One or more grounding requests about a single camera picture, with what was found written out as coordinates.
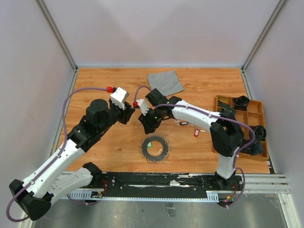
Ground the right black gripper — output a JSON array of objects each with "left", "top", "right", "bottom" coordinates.
[{"left": 139, "top": 106, "right": 163, "bottom": 134}]

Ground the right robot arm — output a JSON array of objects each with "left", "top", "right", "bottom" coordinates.
[{"left": 133, "top": 89, "right": 244, "bottom": 190}]

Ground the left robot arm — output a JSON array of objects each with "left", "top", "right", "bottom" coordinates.
[{"left": 9, "top": 99, "right": 135, "bottom": 221}]

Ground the dark brown key tag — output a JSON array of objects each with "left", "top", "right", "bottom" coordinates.
[{"left": 176, "top": 120, "right": 189, "bottom": 126}]

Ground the grey cloth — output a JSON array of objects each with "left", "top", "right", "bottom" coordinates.
[{"left": 147, "top": 70, "right": 184, "bottom": 96}]

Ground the red key tag lower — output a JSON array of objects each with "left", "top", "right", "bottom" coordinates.
[{"left": 192, "top": 126, "right": 206, "bottom": 138}]

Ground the rolled black tie top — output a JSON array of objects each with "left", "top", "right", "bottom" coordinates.
[{"left": 232, "top": 95, "right": 250, "bottom": 111}]

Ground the wooden compartment tray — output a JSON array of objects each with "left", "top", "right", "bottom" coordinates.
[{"left": 214, "top": 95, "right": 269, "bottom": 161}]

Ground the rolled dark tie right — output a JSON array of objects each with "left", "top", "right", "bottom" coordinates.
[{"left": 251, "top": 125, "right": 267, "bottom": 141}]

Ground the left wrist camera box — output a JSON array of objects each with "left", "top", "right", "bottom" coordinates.
[{"left": 110, "top": 87, "right": 129, "bottom": 110}]

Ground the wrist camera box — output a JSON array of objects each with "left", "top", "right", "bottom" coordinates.
[
  {"left": 136, "top": 99, "right": 150, "bottom": 116},
  {"left": 110, "top": 87, "right": 129, "bottom": 110}
]

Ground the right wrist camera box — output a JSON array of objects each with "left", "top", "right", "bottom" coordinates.
[{"left": 136, "top": 99, "right": 150, "bottom": 116}]

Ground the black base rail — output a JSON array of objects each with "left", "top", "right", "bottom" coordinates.
[{"left": 74, "top": 171, "right": 236, "bottom": 198}]

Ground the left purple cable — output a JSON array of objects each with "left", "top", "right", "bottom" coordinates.
[{"left": 6, "top": 85, "right": 114, "bottom": 223}]

